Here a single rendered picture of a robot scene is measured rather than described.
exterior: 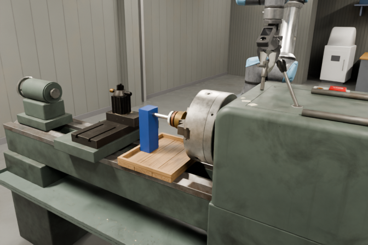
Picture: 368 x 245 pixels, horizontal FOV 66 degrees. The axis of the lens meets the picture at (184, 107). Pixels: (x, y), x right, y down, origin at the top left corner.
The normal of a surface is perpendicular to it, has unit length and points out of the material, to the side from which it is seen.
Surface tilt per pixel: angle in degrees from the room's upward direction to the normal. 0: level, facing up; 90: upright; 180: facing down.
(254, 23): 90
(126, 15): 90
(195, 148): 105
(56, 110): 90
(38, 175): 90
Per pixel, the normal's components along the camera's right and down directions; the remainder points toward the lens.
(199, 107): -0.34, -0.53
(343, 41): -0.60, -0.09
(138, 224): 0.01, -0.95
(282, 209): -0.51, 0.26
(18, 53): 0.81, 0.18
